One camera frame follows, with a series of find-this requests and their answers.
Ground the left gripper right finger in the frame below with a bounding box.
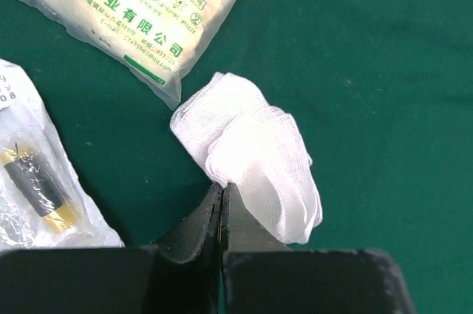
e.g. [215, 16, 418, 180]
[221, 184, 416, 313]

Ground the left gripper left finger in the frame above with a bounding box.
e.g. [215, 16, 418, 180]
[1, 184, 222, 313]

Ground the white gauze pad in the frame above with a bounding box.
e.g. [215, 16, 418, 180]
[170, 72, 323, 244]

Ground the suture packet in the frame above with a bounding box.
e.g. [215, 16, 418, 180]
[1, 60, 124, 251]

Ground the dark green surgical cloth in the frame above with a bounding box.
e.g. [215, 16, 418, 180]
[1, 0, 472, 313]

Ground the far glove packet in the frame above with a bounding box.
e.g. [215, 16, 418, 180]
[19, 0, 236, 109]

